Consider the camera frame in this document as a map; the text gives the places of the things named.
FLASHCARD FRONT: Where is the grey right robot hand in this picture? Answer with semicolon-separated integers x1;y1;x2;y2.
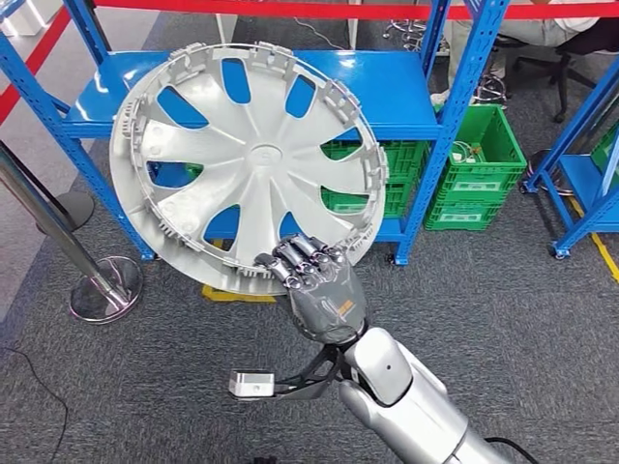
254;233;368;347

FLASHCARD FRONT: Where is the grey plastic wheel cover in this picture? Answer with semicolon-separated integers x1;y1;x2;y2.
108;41;389;297

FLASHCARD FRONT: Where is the blue metal shelf rack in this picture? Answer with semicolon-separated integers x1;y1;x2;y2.
519;57;619;261
0;0;511;267

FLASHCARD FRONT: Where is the person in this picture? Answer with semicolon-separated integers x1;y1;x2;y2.
430;0;601;107

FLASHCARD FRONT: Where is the white desk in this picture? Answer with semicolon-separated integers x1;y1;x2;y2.
214;13;363;52

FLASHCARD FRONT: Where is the chrome round floor base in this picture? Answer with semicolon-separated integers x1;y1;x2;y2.
527;148;574;196

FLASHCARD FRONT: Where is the yellow floor tape rectangle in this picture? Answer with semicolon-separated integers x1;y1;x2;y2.
568;194;619;284

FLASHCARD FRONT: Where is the black office chair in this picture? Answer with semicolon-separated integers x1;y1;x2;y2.
493;18;619;124

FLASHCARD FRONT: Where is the black camera bracket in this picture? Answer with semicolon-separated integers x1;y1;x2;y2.
270;342;350;395

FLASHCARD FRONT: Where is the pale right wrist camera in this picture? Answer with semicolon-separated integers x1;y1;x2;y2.
229;369;276;399

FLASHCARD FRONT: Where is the white cable bundle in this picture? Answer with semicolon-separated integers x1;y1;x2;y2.
451;140;485;164

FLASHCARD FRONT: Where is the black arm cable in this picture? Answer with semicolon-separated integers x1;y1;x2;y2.
483;437;540;464

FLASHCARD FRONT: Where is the thin black floor cable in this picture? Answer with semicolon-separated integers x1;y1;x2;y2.
0;345;69;464

